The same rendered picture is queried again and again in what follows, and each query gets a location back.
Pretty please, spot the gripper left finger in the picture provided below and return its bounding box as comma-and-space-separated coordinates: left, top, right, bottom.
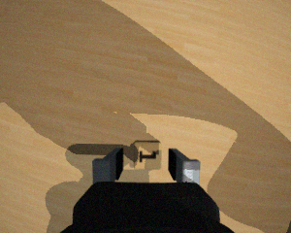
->
92, 148, 123, 184

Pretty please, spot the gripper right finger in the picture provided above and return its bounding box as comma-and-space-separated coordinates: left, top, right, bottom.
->
168, 149, 201, 185

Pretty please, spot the tan calendar cube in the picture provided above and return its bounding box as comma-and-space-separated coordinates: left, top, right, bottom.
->
134, 140, 161, 170

